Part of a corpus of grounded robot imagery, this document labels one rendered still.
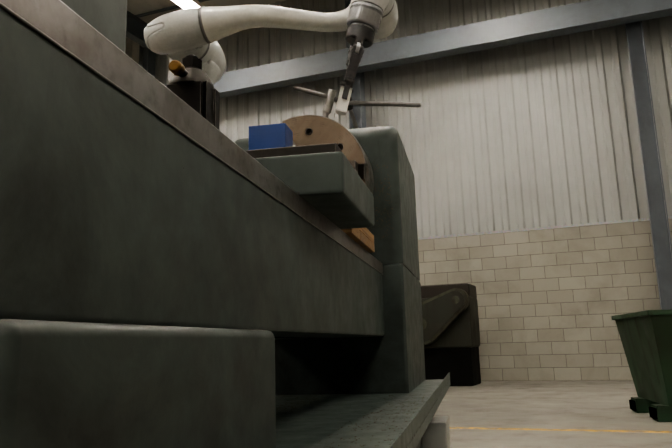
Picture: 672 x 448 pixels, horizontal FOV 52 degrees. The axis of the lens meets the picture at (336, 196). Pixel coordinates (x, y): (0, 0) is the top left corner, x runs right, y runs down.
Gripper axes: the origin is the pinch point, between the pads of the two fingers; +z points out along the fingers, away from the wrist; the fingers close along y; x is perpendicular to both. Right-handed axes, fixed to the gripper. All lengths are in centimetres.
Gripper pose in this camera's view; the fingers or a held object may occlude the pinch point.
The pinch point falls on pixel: (343, 100)
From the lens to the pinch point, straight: 180.1
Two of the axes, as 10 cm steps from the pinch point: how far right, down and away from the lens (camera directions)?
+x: -9.6, -2.6, -0.6
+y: -1.0, 1.3, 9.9
